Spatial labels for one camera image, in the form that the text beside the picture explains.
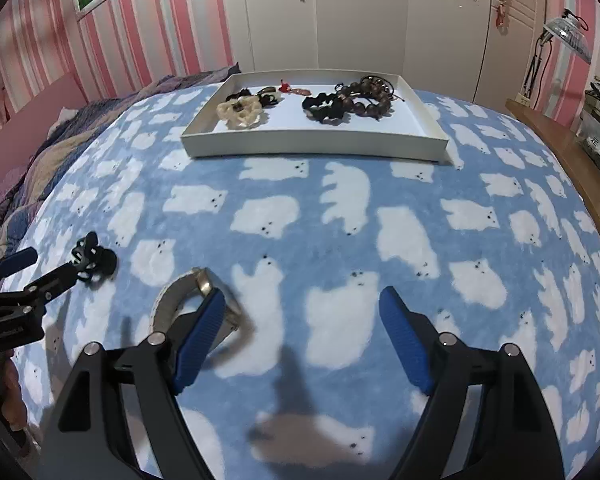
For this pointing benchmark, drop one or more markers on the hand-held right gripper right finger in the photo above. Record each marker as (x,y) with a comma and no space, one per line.
(405,340)

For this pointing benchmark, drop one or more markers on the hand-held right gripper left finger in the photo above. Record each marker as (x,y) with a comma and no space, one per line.
(200,340)

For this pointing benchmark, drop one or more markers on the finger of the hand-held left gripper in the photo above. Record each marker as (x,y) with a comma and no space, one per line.
(55,280)
(15,260)

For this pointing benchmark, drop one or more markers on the white rectangular tray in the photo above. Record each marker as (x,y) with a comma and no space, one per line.
(330,127)

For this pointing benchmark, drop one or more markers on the person's left hand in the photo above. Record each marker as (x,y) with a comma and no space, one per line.
(14,395)

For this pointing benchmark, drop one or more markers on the patchwork quilt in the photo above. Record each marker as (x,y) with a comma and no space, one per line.
(30,175)

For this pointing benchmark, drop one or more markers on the pink headboard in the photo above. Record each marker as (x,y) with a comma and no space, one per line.
(30,115)

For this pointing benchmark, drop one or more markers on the white cloth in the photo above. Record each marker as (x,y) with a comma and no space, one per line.
(69,114)

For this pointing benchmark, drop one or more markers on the blue blanket with white bears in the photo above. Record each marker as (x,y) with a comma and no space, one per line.
(300,195)

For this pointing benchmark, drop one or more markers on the black scrunchie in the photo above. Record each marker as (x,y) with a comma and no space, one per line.
(325,110)

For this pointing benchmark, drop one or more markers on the white wardrobe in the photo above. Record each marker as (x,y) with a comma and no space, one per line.
(360,20)

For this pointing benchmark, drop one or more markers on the beige switch box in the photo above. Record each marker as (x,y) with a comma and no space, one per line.
(523,99)

